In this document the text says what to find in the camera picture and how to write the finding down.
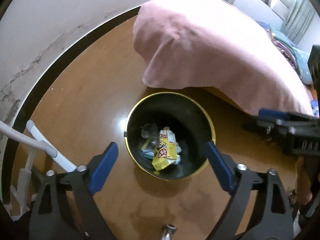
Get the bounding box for blue white wrapper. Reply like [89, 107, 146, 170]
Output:
[140, 139, 156, 160]

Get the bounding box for yellow snack bag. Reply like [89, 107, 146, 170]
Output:
[152, 127, 181, 171]

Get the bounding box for clear plastic bag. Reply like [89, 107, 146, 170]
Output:
[141, 124, 159, 141]

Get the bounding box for black gold trash bin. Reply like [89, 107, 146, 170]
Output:
[124, 92, 215, 181]

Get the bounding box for person's right hand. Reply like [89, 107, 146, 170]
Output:
[296, 156, 312, 205]

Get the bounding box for folded blankets pile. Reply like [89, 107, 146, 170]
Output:
[257, 22, 312, 85]

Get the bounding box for chrome chair base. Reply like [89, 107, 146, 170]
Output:
[161, 224, 177, 240]

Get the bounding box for pink bed sheet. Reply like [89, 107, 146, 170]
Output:
[133, 0, 312, 115]

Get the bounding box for white desk leg frame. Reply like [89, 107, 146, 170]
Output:
[1, 120, 76, 220]

